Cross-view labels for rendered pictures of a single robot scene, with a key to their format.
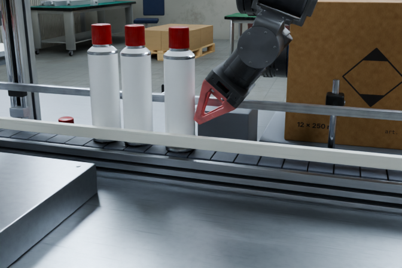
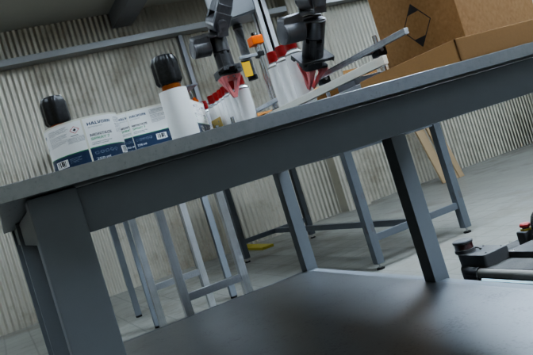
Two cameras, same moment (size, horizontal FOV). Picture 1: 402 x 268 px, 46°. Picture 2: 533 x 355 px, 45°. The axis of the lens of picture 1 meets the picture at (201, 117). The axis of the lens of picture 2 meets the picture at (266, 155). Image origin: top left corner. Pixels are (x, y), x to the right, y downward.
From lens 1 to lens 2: 1.38 m
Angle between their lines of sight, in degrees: 52
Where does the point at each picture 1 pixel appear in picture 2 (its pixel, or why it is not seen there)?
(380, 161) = (352, 74)
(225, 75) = (301, 55)
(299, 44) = (378, 21)
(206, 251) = not seen: hidden behind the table
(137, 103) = (287, 88)
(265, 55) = (285, 36)
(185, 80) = (293, 66)
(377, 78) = (418, 24)
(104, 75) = (274, 78)
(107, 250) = not seen: hidden behind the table
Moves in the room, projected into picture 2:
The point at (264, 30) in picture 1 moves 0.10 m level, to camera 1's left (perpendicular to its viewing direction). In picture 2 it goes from (280, 24) to (256, 37)
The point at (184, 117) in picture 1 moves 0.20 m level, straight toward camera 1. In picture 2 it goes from (300, 87) to (247, 98)
